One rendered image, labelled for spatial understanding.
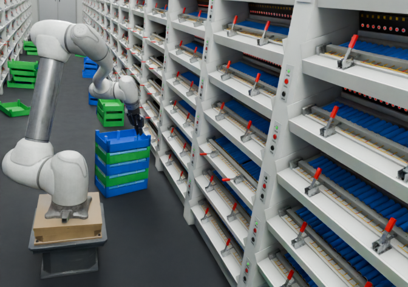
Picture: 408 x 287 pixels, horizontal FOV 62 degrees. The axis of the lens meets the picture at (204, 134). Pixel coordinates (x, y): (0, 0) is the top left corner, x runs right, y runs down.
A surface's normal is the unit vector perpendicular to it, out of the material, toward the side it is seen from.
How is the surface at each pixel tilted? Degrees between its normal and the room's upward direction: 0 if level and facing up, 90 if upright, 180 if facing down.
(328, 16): 90
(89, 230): 90
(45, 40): 76
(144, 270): 0
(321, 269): 21
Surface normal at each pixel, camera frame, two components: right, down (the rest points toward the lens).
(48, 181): -0.27, 0.24
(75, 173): 0.63, 0.09
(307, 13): -0.92, 0.03
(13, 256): 0.12, -0.93
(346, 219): -0.22, -0.86
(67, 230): 0.32, 0.36
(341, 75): -0.90, 0.36
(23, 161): -0.12, -0.06
